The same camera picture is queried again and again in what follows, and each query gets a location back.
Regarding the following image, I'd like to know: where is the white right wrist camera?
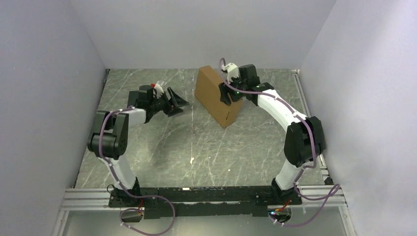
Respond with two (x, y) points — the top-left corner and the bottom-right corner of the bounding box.
(221, 62), (240, 84)

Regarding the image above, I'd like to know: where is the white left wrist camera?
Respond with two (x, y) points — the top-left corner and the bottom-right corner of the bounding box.
(151, 82), (165, 98)

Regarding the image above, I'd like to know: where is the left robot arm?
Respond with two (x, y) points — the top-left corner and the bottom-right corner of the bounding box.
(87, 84), (189, 207)

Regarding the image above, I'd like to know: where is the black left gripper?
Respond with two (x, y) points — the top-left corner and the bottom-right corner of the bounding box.
(150, 87), (190, 117)

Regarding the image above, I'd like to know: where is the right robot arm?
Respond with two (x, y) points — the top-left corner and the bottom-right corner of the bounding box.
(219, 59), (326, 204)

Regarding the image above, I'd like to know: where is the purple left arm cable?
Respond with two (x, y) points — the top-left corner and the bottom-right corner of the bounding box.
(98, 106), (177, 236)

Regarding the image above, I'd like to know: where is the flat black box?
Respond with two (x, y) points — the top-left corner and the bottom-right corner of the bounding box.
(127, 90), (139, 107)

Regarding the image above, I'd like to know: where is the aluminium frame rail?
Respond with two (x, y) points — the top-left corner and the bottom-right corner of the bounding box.
(60, 188), (110, 211)

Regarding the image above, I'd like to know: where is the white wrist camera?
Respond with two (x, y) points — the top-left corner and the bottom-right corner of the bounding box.
(151, 82), (165, 98)
(221, 62), (240, 84)

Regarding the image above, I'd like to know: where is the brown cardboard box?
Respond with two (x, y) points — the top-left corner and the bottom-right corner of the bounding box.
(194, 65), (243, 128)

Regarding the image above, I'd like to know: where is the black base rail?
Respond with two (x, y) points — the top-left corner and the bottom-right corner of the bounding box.
(108, 185), (302, 219)

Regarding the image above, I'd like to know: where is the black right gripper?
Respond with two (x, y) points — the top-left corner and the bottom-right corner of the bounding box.
(219, 73), (247, 105)

